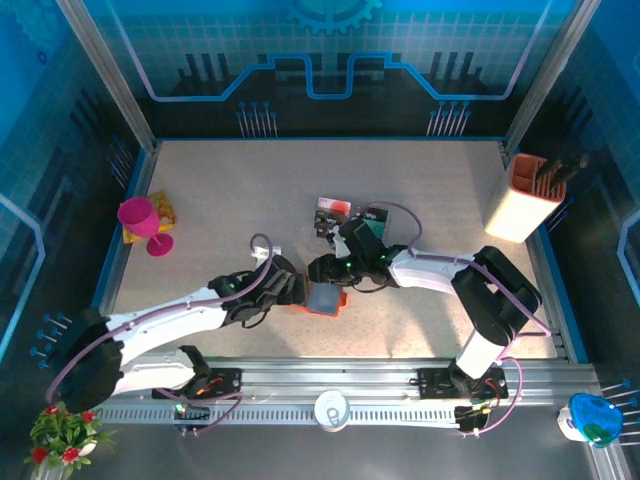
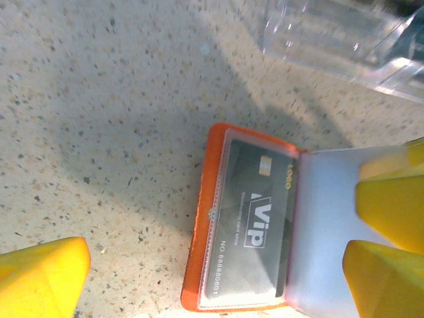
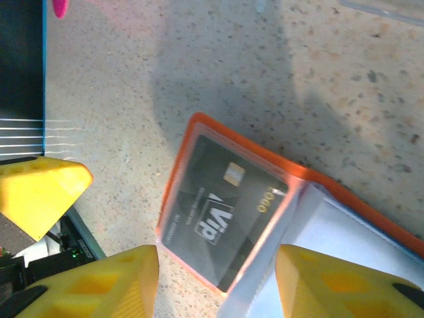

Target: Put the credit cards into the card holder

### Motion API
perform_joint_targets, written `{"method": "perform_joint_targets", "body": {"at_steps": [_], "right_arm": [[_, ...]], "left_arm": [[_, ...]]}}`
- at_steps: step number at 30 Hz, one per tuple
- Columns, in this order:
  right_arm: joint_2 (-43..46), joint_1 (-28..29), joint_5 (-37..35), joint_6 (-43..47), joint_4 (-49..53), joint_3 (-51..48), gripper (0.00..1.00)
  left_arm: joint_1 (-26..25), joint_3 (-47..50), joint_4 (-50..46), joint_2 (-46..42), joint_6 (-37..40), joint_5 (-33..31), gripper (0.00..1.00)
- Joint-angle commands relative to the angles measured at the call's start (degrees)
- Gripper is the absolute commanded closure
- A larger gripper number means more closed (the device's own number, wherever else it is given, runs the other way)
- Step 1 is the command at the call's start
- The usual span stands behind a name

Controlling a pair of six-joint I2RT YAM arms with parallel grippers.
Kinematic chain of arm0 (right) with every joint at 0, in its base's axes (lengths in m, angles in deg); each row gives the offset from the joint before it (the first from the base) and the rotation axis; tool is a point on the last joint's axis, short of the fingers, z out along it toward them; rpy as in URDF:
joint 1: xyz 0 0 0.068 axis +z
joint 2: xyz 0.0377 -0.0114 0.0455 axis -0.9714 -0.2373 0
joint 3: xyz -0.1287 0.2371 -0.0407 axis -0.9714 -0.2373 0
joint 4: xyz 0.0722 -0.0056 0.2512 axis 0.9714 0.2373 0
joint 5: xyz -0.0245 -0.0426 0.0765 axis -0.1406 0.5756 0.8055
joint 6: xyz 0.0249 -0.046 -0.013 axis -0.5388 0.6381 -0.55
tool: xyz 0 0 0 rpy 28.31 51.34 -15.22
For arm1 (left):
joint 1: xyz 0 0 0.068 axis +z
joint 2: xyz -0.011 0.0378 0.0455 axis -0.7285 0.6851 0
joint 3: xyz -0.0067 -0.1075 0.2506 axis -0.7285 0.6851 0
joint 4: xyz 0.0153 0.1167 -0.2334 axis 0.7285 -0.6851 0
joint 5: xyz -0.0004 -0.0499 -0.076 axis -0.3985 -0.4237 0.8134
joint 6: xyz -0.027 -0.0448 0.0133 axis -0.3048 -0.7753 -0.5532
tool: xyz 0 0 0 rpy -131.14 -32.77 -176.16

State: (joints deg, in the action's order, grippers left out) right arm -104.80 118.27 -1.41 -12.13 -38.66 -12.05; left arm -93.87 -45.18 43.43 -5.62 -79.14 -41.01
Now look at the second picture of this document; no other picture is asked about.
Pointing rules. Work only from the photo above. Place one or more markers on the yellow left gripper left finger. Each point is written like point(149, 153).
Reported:
point(39, 281)

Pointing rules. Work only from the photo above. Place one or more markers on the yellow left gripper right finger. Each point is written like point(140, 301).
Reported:
point(387, 285)

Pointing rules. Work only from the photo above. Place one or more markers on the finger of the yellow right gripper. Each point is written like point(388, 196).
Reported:
point(404, 162)
point(394, 208)

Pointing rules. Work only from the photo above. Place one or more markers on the black VIP credit card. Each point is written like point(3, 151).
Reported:
point(251, 198)

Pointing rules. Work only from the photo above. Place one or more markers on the orange card holder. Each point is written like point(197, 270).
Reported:
point(203, 205)

